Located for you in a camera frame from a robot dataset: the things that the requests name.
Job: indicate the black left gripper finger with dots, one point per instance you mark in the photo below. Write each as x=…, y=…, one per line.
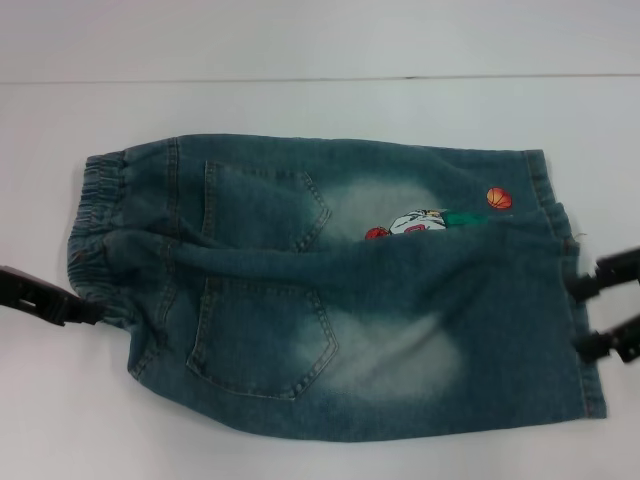
x=45, y=300

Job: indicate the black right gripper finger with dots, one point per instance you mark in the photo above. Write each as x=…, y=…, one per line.
x=617, y=275
x=620, y=340

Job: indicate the blue denim shorts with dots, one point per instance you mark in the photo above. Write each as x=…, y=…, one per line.
x=380, y=310

